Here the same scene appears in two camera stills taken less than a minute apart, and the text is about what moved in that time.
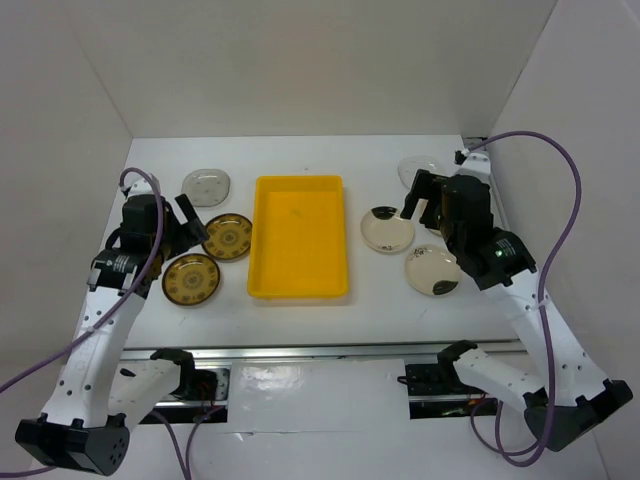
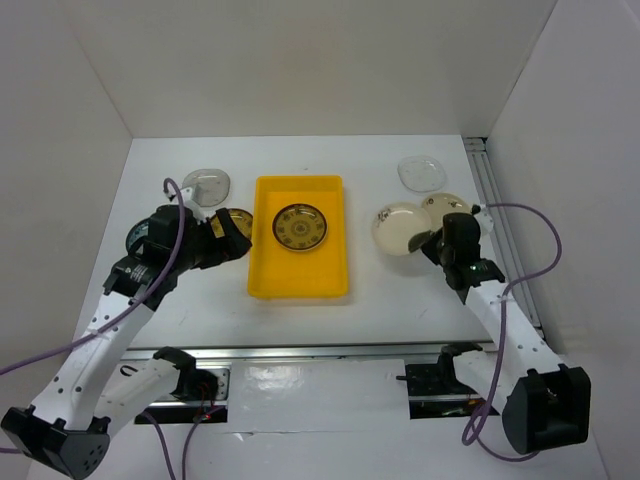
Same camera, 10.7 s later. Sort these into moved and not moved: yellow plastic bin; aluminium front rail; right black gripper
Moved: right black gripper
Not moved: yellow plastic bin; aluminium front rail
